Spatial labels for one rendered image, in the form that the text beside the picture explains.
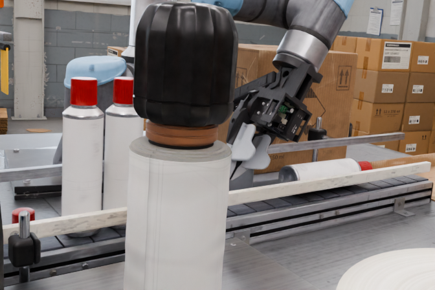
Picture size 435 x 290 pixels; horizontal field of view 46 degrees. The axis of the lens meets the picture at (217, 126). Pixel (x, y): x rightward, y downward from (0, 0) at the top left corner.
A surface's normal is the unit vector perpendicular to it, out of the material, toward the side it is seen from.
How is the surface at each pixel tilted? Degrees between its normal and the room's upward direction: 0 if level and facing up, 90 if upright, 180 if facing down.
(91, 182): 90
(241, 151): 63
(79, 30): 90
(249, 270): 0
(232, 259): 0
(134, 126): 90
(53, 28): 90
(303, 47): 70
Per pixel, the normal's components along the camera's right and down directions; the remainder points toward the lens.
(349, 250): 0.07, -0.98
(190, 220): 0.31, 0.23
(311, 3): -0.50, -0.36
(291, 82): -0.68, -0.44
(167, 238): -0.14, 0.14
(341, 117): 0.55, 0.20
